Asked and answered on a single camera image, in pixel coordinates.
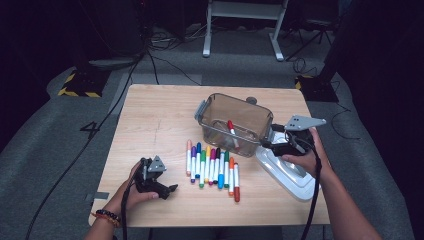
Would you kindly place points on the orange marker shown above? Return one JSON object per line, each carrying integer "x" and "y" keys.
{"x": 231, "y": 176}

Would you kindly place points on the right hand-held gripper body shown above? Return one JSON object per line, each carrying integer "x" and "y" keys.
{"x": 298, "y": 143}

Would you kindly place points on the dark red marker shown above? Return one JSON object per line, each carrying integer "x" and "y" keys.
{"x": 236, "y": 183}

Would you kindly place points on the black base with hazard stripes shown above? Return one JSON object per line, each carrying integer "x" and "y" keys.
{"x": 320, "y": 90}
{"x": 88, "y": 83}

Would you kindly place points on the person's right hand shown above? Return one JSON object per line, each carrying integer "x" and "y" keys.
{"x": 316, "y": 160}

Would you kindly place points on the black marker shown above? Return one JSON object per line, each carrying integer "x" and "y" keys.
{"x": 217, "y": 166}

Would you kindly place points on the grey tape strip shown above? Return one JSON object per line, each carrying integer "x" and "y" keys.
{"x": 101, "y": 195}

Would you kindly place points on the person's left hand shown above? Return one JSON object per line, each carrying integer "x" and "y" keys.
{"x": 125, "y": 200}

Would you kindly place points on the white metal desk frame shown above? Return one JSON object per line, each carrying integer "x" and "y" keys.
{"x": 245, "y": 10}

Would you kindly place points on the black tripod stand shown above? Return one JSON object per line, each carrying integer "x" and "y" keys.
{"x": 313, "y": 36}

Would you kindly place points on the small grey round disc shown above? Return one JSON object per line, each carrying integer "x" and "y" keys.
{"x": 251, "y": 100}

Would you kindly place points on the yellow marker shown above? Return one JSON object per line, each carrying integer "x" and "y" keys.
{"x": 207, "y": 165}

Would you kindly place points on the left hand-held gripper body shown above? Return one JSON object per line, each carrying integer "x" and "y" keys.
{"x": 146, "y": 181}

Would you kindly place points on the dark curtain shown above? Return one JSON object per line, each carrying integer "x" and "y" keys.
{"x": 383, "y": 66}
{"x": 26, "y": 50}

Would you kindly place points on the magenta marker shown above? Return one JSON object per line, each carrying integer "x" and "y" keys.
{"x": 212, "y": 166}

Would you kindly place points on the light green marker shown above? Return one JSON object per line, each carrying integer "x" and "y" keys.
{"x": 202, "y": 168}

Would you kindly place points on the bright red marker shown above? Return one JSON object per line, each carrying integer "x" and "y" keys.
{"x": 232, "y": 131}

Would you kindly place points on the clear grey storage box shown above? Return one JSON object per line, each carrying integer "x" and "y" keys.
{"x": 220, "y": 106}

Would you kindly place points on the black stand pole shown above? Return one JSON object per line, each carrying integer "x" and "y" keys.
{"x": 143, "y": 20}

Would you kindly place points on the purple marker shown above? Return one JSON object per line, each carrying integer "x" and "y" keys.
{"x": 193, "y": 165}

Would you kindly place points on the flat grey stand base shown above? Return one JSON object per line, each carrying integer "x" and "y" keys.
{"x": 110, "y": 63}

